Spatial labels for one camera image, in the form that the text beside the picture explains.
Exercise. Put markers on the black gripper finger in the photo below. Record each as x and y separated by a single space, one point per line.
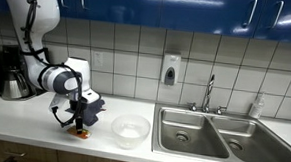
79 126

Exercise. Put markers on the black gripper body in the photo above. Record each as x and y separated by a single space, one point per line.
73 107

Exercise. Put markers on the orange granola bar packet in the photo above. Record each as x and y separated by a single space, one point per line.
82 134

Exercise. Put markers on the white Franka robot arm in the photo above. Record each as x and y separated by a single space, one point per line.
47 19

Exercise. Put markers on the translucent white plastic bowl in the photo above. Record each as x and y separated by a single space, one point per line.
130 132

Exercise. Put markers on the steel coffee carafe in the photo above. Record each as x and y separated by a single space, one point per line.
13 84

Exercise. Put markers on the black coffee maker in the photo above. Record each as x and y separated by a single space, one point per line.
10 55

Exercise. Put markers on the chrome faucet knob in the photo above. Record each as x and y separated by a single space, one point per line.
220 110
193 107

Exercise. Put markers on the chrome faucet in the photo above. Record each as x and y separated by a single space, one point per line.
208 91

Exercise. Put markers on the stainless steel double sink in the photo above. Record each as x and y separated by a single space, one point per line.
222 138

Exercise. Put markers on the clear soap pump bottle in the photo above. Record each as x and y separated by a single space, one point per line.
257 107

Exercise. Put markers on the white wall outlet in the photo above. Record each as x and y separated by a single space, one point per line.
98 59

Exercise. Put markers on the white wall soap dispenser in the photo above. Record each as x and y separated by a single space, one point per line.
170 67

